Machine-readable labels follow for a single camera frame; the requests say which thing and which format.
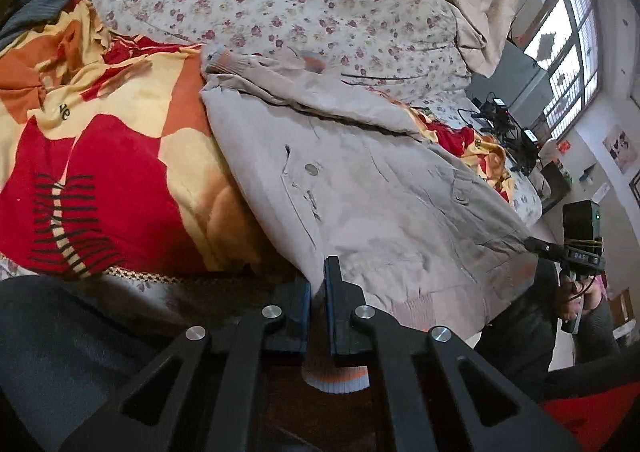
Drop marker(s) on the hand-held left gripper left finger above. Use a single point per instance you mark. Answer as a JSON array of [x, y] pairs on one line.
[[299, 317]]

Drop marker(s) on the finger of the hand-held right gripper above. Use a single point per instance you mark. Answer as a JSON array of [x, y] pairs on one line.
[[545, 247]]

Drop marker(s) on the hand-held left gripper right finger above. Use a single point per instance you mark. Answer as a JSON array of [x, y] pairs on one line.
[[336, 317]]

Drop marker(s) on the beige zip jacket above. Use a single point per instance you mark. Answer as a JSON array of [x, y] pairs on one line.
[[375, 192]]

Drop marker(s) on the person's right forearm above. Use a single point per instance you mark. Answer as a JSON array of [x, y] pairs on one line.
[[597, 337]]

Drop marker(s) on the person's right hand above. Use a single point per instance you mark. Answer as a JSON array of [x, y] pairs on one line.
[[592, 294]]

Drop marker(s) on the person's dark clothing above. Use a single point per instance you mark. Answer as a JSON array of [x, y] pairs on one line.
[[520, 327]]

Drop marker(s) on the black power adapter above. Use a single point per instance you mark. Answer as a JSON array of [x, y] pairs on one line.
[[529, 136]]

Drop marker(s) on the black electronic devices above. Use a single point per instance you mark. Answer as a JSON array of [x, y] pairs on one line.
[[500, 114]]

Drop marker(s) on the grey panel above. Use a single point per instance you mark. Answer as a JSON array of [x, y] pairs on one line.
[[515, 81]]

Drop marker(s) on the person's red garment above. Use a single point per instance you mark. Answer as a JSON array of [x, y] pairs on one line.
[[600, 417]]

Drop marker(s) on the window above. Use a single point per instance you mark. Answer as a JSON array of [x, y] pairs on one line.
[[567, 46]]

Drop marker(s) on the dark grey cloth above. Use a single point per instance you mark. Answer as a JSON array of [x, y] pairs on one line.
[[65, 352]]

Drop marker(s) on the orange red printed blanket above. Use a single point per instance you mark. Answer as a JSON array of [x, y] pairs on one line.
[[115, 146]]

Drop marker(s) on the floral quilt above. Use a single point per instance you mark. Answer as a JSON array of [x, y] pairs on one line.
[[280, 6]]

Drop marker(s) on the grey ribbed cloth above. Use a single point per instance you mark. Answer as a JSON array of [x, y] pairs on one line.
[[37, 1]]

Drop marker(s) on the wall poster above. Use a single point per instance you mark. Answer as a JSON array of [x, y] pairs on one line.
[[620, 149]]

